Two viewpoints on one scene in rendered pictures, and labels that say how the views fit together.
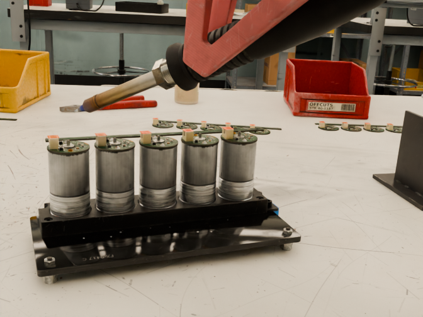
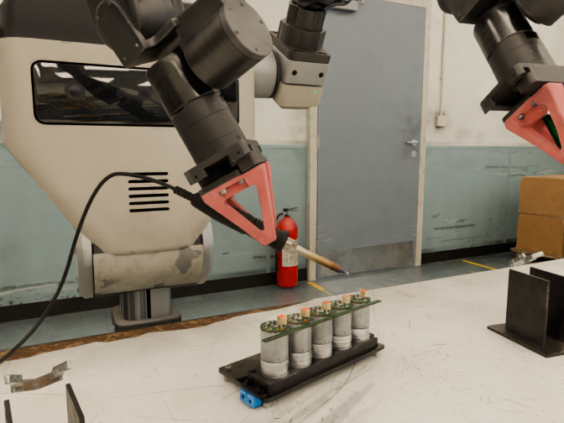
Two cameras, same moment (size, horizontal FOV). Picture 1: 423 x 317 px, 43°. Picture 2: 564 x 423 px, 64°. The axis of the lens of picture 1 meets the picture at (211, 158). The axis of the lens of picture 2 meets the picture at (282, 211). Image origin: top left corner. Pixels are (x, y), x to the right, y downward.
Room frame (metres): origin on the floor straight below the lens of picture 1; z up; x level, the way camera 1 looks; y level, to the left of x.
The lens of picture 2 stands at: (0.71, -0.13, 0.96)
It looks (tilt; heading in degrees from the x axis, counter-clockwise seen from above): 8 degrees down; 161
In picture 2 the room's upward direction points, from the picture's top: straight up
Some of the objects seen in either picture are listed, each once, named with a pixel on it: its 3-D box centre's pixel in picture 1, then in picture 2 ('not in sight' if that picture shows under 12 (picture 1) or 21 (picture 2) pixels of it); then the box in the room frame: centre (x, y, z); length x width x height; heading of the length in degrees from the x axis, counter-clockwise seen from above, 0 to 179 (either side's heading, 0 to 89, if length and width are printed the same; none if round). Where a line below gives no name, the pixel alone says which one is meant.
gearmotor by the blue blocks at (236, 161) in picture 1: (236, 171); (274, 352); (0.35, -0.02, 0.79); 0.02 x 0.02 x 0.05
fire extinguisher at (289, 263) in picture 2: not in sight; (287, 246); (-2.20, 0.92, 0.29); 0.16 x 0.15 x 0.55; 96
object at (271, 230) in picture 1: (164, 233); (305, 360); (0.31, 0.03, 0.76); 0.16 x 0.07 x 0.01; 112
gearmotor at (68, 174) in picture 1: (69, 184); (357, 321); (0.31, 0.09, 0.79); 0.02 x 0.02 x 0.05
